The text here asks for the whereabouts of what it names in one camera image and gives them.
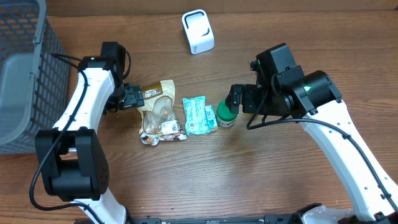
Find green lid jar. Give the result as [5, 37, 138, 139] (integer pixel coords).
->
[216, 100, 237, 127]

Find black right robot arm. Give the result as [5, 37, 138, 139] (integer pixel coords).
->
[225, 43, 397, 223]

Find dark grey plastic basket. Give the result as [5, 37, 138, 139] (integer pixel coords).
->
[1, 0, 70, 154]

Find light blue wipes pack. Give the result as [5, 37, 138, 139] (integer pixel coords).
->
[182, 96, 210, 136]

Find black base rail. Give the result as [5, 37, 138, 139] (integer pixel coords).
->
[74, 203, 398, 224]

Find teal tissue pack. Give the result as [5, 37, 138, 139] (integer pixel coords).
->
[205, 105, 218, 132]

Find white barcode scanner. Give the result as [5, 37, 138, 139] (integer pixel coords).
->
[182, 9, 215, 55]

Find brown snack packet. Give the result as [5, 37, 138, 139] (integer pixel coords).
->
[137, 80, 187, 146]

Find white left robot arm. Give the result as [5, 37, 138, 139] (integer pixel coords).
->
[29, 42, 144, 223]

